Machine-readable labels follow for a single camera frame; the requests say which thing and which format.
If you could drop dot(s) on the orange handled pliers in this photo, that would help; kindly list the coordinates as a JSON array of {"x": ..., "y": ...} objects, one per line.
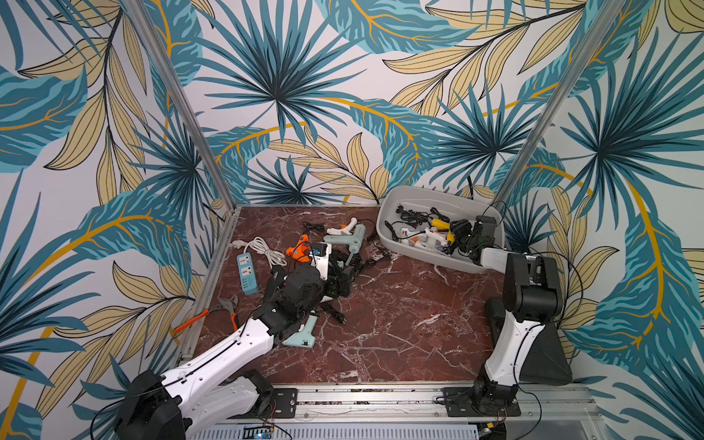
[{"x": 224, "y": 305}]

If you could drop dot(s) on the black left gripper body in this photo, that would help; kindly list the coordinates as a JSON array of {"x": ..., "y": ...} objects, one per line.
[{"x": 309, "y": 305}]

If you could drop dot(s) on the yellow glue gun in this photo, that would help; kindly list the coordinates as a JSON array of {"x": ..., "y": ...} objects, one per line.
[{"x": 440, "y": 231}]

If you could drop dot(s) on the white orange-trigger glue gun front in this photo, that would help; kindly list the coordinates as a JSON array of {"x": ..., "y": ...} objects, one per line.
[{"x": 413, "y": 238}]

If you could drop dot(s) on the blue white power strip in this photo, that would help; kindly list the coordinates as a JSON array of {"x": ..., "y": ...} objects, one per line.
[{"x": 247, "y": 275}]

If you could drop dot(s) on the large white glue gun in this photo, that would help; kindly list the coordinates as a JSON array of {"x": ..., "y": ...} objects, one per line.
[{"x": 432, "y": 241}]

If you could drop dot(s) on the mint green small glue gun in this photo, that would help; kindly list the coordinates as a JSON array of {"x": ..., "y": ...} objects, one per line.
[{"x": 304, "y": 338}]

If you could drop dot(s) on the white glue gun at back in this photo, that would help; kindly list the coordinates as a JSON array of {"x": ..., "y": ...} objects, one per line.
[{"x": 345, "y": 230}]

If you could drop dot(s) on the grey plastic storage box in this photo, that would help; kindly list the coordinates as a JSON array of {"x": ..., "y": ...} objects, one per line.
[{"x": 421, "y": 199}]

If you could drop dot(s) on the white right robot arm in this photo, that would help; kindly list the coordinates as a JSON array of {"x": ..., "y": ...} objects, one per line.
[{"x": 531, "y": 296}]

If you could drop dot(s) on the mint green large glue gun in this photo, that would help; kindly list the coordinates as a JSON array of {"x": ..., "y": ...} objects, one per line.
[{"x": 354, "y": 241}]

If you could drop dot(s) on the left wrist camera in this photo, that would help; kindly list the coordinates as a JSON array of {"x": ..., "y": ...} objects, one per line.
[{"x": 320, "y": 254}]

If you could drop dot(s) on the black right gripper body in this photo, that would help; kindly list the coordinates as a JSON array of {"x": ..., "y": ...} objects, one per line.
[{"x": 467, "y": 241}]

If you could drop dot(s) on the aluminium front rail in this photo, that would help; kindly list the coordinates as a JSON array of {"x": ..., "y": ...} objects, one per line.
[{"x": 402, "y": 410}]

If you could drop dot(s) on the orange small glue gun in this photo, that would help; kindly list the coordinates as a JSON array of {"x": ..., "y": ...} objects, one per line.
[{"x": 301, "y": 251}]

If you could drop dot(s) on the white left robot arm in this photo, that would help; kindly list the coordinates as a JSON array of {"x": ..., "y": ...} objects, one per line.
[{"x": 182, "y": 401}]

